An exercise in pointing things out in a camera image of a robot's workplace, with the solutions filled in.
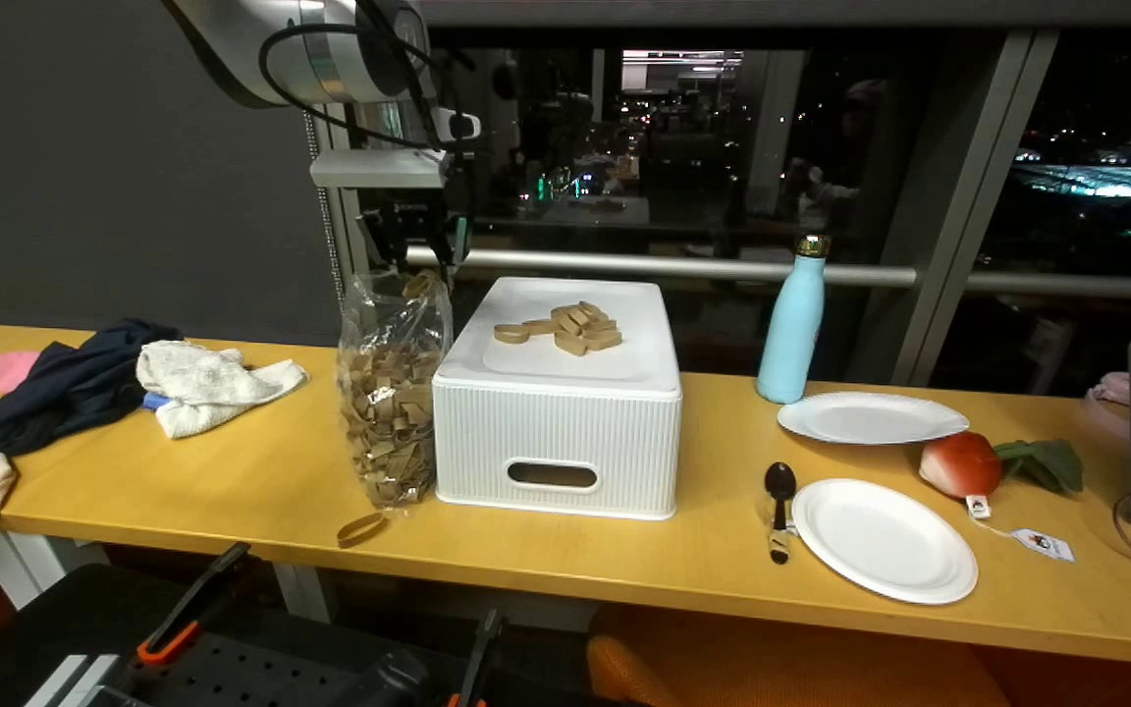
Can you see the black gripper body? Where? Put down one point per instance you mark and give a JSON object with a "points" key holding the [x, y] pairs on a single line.
{"points": [[410, 222]]}

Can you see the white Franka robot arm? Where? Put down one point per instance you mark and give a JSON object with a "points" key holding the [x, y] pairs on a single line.
{"points": [[237, 40]]}

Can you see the white plastic basket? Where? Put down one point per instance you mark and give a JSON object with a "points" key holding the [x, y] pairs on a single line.
{"points": [[551, 416]]}

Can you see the single tan rubber band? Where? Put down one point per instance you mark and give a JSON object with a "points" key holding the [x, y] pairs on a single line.
{"points": [[347, 533]]}

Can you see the clear bag of snacks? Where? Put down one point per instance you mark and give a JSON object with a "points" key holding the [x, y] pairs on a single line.
{"points": [[391, 395]]}

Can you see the white crumpled cloth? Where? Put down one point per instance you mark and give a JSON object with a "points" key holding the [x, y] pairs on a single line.
{"points": [[207, 377]]}

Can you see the metal handrail bar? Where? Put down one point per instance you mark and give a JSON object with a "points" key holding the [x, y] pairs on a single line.
{"points": [[725, 268]]}

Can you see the dark blue cloth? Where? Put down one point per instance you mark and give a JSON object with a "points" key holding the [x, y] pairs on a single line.
{"points": [[58, 387]]}

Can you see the light blue water bottle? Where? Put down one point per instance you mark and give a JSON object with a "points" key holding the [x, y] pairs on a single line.
{"points": [[791, 327]]}

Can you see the pink sticky note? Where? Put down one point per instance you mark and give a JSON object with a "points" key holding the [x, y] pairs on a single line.
{"points": [[5, 366]]}

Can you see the black plastic spoon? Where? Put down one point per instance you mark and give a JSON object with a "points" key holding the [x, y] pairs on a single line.
{"points": [[780, 485]]}

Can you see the black perforated cart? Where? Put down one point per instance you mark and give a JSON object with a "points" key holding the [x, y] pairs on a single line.
{"points": [[275, 667]]}

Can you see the white paper plate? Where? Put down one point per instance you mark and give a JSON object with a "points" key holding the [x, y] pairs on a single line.
{"points": [[886, 538], [870, 416]]}

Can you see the orange chair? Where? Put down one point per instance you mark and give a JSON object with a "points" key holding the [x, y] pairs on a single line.
{"points": [[785, 674]]}

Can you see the green leaf cloth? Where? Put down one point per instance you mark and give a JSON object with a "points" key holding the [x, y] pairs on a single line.
{"points": [[1041, 459]]}

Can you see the small white tag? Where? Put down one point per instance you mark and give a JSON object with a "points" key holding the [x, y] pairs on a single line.
{"points": [[1041, 543]]}

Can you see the pink soft item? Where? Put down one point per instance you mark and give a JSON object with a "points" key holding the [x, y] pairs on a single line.
{"points": [[1111, 391]]}

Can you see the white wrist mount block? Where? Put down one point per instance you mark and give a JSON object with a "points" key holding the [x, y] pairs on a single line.
{"points": [[374, 167]]}

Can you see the grey window frame post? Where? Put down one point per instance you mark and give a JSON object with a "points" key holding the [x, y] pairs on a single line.
{"points": [[958, 196]]}

